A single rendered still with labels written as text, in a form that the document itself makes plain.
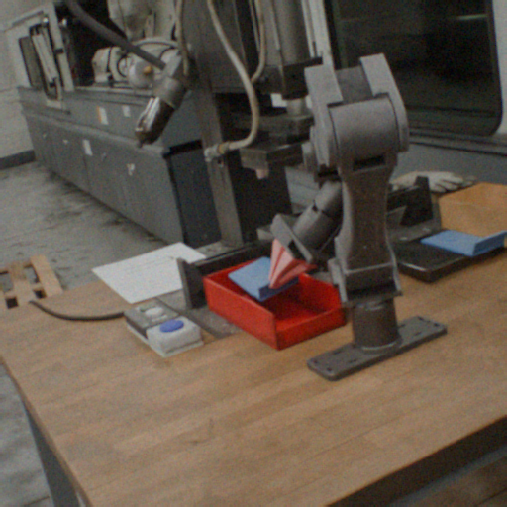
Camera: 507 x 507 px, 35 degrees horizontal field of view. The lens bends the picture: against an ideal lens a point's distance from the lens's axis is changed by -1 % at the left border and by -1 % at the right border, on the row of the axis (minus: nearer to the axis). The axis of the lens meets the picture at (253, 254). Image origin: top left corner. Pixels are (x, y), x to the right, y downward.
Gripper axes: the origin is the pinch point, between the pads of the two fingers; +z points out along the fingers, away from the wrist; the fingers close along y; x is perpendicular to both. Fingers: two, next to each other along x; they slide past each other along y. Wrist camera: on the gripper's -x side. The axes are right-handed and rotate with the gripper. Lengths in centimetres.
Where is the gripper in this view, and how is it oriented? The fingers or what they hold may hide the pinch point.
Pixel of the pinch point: (274, 282)
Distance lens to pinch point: 125.5
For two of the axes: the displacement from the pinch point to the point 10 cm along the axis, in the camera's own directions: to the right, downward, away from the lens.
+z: -5.4, 7.5, 3.9
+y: -4.8, -6.5, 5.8
